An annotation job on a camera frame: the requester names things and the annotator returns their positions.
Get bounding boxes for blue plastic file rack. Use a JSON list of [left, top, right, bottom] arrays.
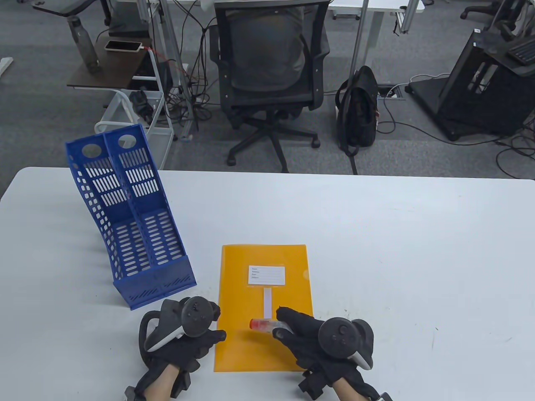
[[65, 124, 197, 311]]

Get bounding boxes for person's left forearm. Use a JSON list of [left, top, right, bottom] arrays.
[[144, 363, 178, 401]]

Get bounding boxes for white smartphone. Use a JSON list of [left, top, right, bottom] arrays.
[[104, 40, 143, 53]]

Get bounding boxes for black keyboard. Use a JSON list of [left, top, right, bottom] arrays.
[[507, 40, 535, 65]]

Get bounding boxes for person's left hand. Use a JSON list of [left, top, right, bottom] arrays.
[[134, 299, 227, 399]]

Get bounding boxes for black equipment stand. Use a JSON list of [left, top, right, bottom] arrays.
[[408, 29, 535, 142]]

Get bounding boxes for black cable bundle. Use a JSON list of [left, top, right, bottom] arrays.
[[165, 0, 220, 126]]

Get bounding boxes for person's right forearm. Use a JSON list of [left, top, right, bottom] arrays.
[[332, 378, 364, 401]]

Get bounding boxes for silver desk leg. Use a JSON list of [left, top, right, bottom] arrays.
[[161, 0, 197, 140]]

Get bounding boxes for black left hand controller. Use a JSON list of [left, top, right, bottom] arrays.
[[139, 297, 214, 364]]

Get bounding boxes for black hand controller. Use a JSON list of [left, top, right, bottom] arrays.
[[139, 297, 214, 364], [318, 318, 375, 371]]

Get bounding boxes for metal floor outlet box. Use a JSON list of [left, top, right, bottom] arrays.
[[377, 84, 405, 101]]

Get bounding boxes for red charging cable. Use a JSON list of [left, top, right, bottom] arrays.
[[142, 47, 189, 78]]

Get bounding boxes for dark grey desk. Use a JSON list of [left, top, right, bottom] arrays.
[[33, 0, 113, 18]]

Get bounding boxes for black swivel chair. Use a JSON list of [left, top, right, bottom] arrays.
[[460, 0, 535, 40]]

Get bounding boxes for dark grey water bottle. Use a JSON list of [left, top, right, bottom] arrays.
[[67, 16, 102, 74]]

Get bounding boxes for brown side table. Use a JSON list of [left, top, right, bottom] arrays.
[[67, 31, 153, 89]]

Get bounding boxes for translucent glue stick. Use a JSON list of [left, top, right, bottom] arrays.
[[250, 318, 289, 333]]

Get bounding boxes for orange L-shaped folder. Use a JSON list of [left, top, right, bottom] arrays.
[[214, 244, 315, 372]]

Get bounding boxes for silver metal pole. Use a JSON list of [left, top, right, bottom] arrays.
[[350, 0, 368, 80]]

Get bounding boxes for black backpack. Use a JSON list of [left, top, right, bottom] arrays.
[[335, 66, 380, 175]]

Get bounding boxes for white wire cart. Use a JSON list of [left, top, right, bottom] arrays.
[[94, 50, 175, 170]]

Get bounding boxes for black right hand controller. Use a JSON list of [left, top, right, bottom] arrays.
[[318, 318, 375, 371]]

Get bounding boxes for person's right hand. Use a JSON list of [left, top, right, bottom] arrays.
[[273, 307, 379, 400]]

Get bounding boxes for black mesh office chair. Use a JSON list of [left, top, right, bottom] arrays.
[[208, 0, 331, 173]]

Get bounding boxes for white lined label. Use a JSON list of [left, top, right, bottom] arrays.
[[248, 265, 286, 286]]

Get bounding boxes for white desk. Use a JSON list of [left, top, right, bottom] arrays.
[[326, 0, 425, 34]]

